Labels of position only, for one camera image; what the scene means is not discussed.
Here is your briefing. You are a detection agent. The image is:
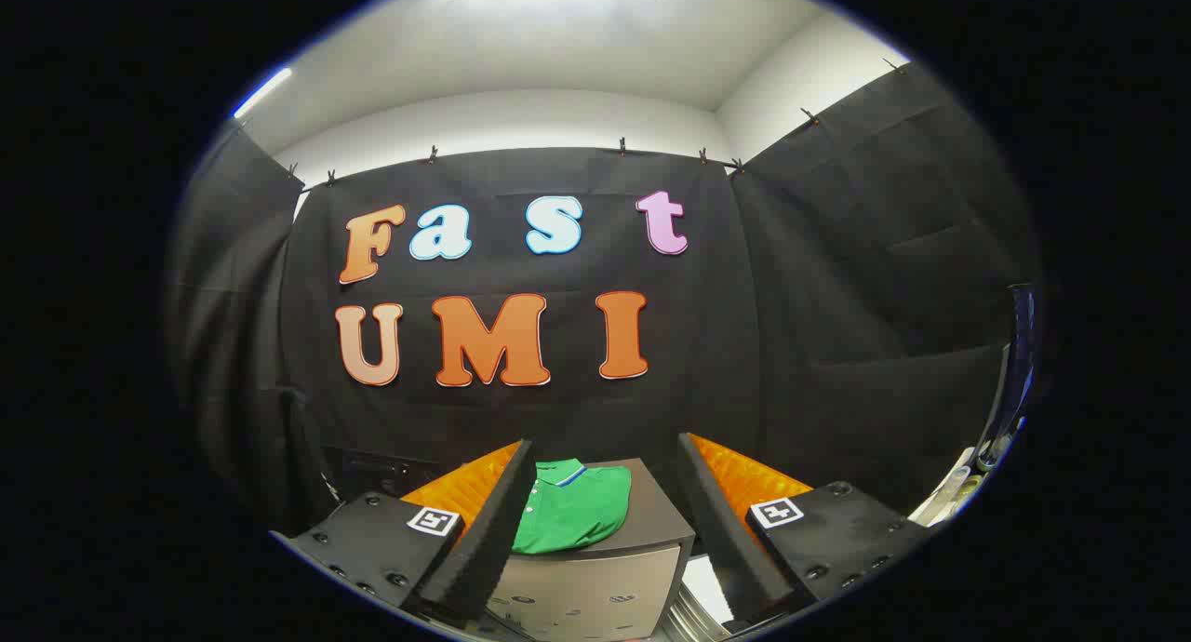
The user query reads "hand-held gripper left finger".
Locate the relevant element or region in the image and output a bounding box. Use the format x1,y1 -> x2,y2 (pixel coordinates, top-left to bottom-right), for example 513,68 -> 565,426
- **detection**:
270,437 -> 539,624

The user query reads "white flat board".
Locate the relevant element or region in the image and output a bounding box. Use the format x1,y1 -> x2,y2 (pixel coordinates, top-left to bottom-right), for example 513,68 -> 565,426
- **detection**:
682,555 -> 736,624

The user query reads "dark washing machine lid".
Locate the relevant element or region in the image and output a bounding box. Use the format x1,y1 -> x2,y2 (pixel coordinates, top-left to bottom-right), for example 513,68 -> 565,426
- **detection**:
321,445 -> 466,502

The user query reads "grey cabinet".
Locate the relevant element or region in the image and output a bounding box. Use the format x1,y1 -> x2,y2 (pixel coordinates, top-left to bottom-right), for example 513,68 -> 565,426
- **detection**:
484,458 -> 697,642

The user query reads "black backdrop cloth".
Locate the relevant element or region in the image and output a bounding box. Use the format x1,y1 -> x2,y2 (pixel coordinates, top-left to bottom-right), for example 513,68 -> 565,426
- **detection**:
166,60 -> 1041,531

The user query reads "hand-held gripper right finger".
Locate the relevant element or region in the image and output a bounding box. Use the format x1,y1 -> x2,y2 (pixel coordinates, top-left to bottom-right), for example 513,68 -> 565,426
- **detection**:
677,433 -> 936,624

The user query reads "green polo shirt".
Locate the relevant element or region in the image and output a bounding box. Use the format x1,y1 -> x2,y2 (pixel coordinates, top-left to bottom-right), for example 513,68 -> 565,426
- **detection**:
510,458 -> 634,555

